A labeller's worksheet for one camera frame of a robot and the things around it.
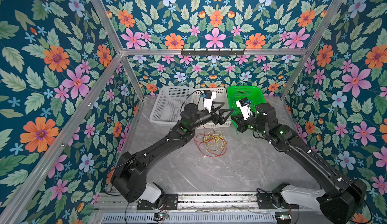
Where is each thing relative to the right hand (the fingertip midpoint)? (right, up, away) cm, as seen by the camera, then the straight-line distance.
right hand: (236, 113), depth 73 cm
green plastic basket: (+9, +15, +44) cm, 47 cm away
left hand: (-4, +3, -7) cm, 9 cm away
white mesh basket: (-44, +2, +38) cm, 59 cm away
